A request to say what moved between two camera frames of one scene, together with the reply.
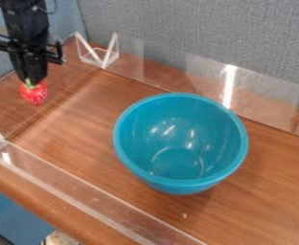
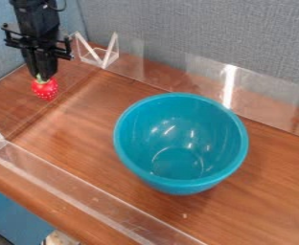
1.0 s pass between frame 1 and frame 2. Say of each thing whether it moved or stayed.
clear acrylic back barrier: stayed
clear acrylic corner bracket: stayed
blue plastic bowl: stayed
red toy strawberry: moved
